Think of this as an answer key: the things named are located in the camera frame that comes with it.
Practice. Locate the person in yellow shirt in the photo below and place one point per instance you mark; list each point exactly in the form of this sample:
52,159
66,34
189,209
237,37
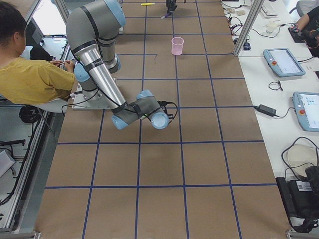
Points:
28,82

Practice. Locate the aluminium frame post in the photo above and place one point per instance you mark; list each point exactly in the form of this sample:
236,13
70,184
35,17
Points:
251,17

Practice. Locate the black power adapter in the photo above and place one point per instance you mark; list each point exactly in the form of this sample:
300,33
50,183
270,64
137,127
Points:
267,110

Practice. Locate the teach pendant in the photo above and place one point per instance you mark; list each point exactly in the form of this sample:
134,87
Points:
283,63
306,105

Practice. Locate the pink mesh pen cup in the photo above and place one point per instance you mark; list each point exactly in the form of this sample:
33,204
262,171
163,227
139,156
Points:
177,46

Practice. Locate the black laptop device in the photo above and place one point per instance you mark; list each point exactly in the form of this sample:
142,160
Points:
300,197

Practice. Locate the upper teach pendant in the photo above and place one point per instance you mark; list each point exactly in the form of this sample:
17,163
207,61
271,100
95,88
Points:
283,63

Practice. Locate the lower teach pendant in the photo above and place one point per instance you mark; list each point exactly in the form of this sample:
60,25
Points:
306,105

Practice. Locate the white keyboard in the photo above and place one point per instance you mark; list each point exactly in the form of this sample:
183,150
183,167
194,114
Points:
267,10

